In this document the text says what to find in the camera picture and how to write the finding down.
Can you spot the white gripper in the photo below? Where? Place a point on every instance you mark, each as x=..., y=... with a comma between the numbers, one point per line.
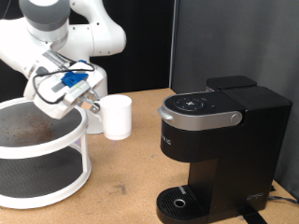
x=54, y=109

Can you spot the black Keurig coffee machine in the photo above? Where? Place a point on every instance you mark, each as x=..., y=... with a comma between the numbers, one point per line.
x=236, y=149

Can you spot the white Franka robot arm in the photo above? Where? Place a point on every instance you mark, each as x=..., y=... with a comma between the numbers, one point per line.
x=93, y=34

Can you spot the black curtain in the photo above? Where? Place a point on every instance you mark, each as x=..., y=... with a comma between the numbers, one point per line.
x=146, y=46

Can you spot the white two-tier turntable shelf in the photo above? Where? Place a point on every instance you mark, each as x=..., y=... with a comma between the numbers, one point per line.
x=37, y=161

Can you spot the grey partition panel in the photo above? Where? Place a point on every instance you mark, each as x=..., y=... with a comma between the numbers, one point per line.
x=249, y=37

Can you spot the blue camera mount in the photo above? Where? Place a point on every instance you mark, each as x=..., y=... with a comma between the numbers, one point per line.
x=73, y=77

